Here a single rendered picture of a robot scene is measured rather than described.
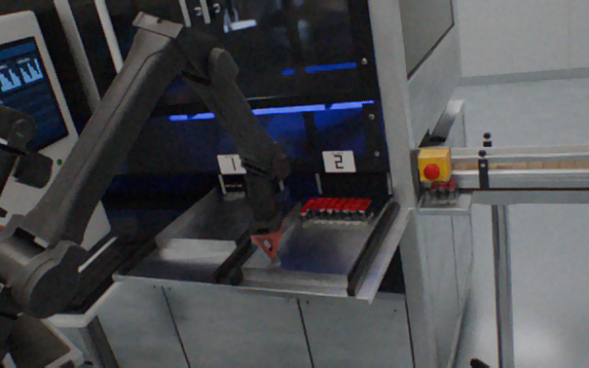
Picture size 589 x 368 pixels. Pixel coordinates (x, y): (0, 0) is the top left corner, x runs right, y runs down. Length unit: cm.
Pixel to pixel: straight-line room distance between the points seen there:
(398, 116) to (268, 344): 97
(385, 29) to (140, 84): 72
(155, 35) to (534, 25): 535
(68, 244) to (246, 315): 126
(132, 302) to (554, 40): 485
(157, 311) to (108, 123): 148
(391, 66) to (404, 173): 28
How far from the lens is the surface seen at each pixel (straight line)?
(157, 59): 74
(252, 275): 125
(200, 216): 165
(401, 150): 138
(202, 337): 209
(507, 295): 173
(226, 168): 161
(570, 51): 599
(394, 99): 134
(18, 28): 175
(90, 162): 72
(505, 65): 601
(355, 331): 174
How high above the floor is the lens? 153
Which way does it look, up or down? 22 degrees down
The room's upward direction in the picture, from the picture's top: 11 degrees counter-clockwise
